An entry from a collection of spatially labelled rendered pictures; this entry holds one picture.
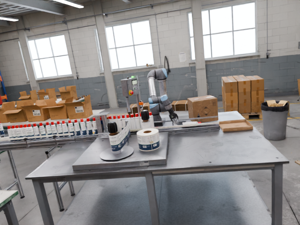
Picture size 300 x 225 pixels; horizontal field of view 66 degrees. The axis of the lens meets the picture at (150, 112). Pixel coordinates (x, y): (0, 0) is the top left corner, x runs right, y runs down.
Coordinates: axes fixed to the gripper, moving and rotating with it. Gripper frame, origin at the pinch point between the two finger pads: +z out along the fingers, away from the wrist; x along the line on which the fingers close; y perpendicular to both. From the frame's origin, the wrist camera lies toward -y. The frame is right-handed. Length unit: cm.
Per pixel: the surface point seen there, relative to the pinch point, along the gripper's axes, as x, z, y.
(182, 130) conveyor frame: 2.8, 8.1, 6.0
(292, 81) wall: 306, 165, -489
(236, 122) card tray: 60, 30, -12
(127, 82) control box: -28, -65, 1
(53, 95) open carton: -324, -121, -366
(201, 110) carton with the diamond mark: 29.5, 3.2, -18.9
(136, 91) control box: -26, -52, -8
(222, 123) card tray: 45, 25, -12
